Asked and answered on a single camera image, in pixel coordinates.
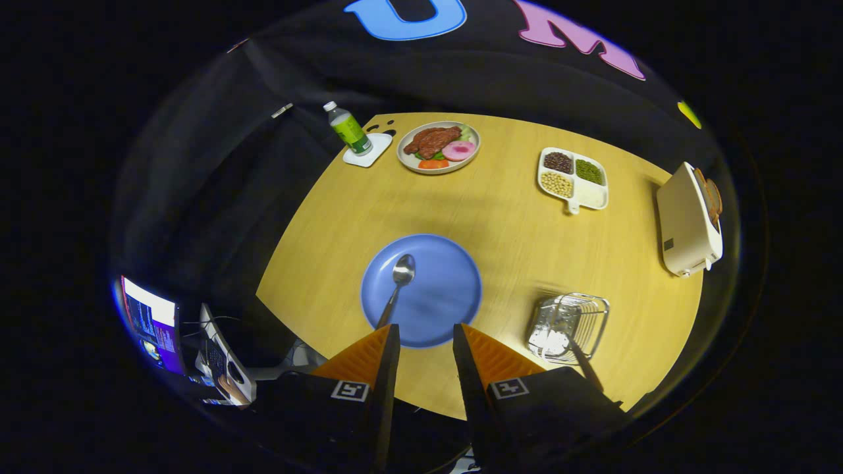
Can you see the orange carrot slice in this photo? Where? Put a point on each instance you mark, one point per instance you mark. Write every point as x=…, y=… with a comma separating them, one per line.
x=433, y=164

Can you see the cream toaster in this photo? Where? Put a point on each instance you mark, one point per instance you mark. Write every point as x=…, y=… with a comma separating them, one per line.
x=681, y=220

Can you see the grey plate of food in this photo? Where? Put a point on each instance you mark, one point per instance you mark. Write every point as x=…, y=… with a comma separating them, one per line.
x=411, y=161

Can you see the white divided dish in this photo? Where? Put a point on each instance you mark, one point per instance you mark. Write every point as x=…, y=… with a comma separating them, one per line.
x=589, y=196

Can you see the white square coaster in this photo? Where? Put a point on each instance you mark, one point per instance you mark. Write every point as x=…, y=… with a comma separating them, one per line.
x=379, y=148

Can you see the blue round plate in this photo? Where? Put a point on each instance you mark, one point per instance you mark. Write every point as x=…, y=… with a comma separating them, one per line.
x=441, y=289

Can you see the pink ham slice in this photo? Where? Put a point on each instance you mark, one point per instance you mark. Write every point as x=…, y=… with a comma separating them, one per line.
x=458, y=151

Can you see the yellow soybeans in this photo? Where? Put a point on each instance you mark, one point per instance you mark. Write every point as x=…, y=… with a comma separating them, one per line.
x=556, y=185

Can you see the wooden clothes peg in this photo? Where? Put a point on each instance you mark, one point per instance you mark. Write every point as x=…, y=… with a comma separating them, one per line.
x=282, y=110
x=237, y=45

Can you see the dark brown beans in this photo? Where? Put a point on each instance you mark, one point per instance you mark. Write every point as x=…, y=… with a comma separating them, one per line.
x=558, y=162

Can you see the brown bread slice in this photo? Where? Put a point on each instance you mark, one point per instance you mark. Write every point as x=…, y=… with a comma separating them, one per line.
x=712, y=197

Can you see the computer monitor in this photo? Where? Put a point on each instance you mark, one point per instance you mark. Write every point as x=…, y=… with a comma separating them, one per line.
x=153, y=322

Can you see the green drink bottle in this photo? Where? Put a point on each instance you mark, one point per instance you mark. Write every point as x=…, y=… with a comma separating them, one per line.
x=350, y=131

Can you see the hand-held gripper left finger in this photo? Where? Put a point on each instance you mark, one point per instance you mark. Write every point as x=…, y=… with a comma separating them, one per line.
x=388, y=395

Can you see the clear glass container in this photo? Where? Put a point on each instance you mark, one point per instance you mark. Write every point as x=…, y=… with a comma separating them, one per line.
x=560, y=322

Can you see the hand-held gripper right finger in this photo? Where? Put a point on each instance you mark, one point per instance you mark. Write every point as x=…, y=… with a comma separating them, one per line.
x=469, y=395

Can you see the green beans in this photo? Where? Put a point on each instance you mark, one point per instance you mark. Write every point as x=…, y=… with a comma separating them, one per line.
x=589, y=171

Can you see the brown meat piece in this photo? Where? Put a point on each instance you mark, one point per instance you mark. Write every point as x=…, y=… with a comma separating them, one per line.
x=431, y=139

